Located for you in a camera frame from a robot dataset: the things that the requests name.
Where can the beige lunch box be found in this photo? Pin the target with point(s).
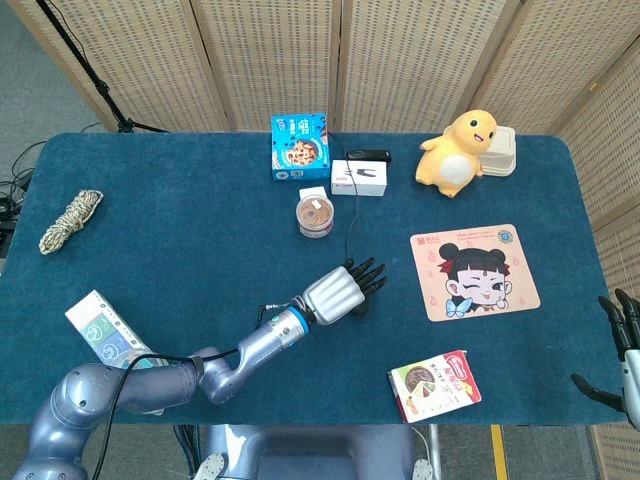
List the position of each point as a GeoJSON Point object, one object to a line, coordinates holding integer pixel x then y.
{"type": "Point", "coordinates": [502, 150]}

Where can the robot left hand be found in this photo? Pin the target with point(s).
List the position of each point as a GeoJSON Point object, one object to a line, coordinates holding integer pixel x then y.
{"type": "Point", "coordinates": [332, 295]}

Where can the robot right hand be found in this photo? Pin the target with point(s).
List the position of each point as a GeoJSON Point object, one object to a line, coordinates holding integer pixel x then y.
{"type": "Point", "coordinates": [631, 385]}

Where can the round can of rubber bands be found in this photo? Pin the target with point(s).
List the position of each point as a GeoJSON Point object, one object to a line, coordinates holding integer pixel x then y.
{"type": "Point", "coordinates": [314, 217]}

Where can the white box green blue squares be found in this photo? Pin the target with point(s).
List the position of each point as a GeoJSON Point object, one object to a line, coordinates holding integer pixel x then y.
{"type": "Point", "coordinates": [97, 325]}

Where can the white box black print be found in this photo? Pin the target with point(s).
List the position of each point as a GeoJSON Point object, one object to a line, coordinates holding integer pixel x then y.
{"type": "Point", "coordinates": [370, 182]}

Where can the black tripod stand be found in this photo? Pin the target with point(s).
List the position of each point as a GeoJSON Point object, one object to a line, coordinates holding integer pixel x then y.
{"type": "Point", "coordinates": [102, 87]}

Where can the blue grey robot torso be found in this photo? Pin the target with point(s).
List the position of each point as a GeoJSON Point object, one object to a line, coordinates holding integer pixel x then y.
{"type": "Point", "coordinates": [310, 450]}

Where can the silver table leg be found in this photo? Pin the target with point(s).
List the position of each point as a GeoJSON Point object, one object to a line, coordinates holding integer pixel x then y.
{"type": "Point", "coordinates": [435, 450]}

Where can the red white snack packet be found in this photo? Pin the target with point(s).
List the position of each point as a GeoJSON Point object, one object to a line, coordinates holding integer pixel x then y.
{"type": "Point", "coordinates": [435, 387]}

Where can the wicker folding screen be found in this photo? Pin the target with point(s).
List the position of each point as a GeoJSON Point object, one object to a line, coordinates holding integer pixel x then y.
{"type": "Point", "coordinates": [275, 60]}

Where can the black computer mouse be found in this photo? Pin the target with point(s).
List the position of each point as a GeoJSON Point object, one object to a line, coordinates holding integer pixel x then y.
{"type": "Point", "coordinates": [359, 311]}

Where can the cartoon girl mouse pad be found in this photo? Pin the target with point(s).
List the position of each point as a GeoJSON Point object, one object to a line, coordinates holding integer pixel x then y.
{"type": "Point", "coordinates": [475, 272]}

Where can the blue table cloth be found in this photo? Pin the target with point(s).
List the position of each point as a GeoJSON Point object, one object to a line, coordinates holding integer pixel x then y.
{"type": "Point", "coordinates": [225, 240]}

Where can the flat black device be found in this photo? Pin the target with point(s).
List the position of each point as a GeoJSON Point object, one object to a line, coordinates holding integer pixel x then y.
{"type": "Point", "coordinates": [367, 155]}

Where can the yellow dinosaur plush toy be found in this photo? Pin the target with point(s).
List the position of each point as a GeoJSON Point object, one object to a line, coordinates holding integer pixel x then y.
{"type": "Point", "coordinates": [450, 165]}

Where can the blue cookie box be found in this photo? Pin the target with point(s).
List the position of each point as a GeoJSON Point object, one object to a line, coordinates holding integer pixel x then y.
{"type": "Point", "coordinates": [300, 150]}

